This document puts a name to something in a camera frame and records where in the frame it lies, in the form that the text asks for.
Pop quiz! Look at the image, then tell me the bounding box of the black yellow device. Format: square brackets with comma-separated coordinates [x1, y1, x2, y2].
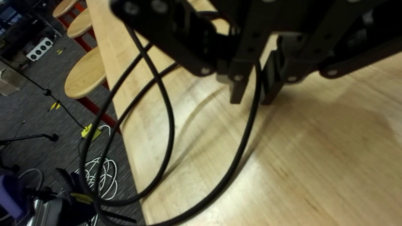
[30, 167, 139, 226]

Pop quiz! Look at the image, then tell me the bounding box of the white power strip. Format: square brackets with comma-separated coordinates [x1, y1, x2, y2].
[25, 37, 55, 63]

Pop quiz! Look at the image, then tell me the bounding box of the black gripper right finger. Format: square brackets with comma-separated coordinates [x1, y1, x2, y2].
[261, 10, 402, 106]

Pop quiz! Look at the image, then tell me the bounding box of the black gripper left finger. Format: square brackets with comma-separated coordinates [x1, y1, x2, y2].
[110, 0, 253, 106]

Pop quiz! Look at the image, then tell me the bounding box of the black usb cable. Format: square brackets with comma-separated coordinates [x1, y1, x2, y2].
[79, 24, 265, 226]

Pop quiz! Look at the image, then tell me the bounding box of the white floor cable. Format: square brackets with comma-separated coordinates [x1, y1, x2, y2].
[74, 156, 120, 202]

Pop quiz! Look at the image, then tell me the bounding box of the yellow green floor tag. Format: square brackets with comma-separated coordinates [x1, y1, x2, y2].
[80, 123, 103, 142]

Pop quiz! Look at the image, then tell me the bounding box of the black tripod stand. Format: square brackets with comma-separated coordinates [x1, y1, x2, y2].
[0, 58, 86, 148]

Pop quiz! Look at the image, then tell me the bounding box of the wooden stool red frame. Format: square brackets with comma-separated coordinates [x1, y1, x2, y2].
[66, 8, 94, 40]
[51, 0, 81, 19]
[62, 47, 120, 130]

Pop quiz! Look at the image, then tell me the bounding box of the purple object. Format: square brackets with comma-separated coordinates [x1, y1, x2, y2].
[0, 174, 27, 224]

